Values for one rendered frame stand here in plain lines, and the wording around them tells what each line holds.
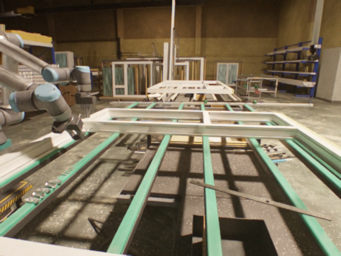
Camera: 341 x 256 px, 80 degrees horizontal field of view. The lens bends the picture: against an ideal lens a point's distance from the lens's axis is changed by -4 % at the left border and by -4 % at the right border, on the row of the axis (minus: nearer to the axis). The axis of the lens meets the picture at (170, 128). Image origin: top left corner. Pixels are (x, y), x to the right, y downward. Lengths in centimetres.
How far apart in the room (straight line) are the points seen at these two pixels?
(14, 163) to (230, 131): 113
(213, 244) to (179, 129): 88
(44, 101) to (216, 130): 94
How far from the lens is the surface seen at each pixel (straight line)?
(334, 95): 1016
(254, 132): 139
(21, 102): 108
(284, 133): 145
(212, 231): 63
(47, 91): 101
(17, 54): 173
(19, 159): 112
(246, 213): 118
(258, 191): 138
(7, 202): 205
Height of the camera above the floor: 128
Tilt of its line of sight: 16 degrees down
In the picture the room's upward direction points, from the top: straight up
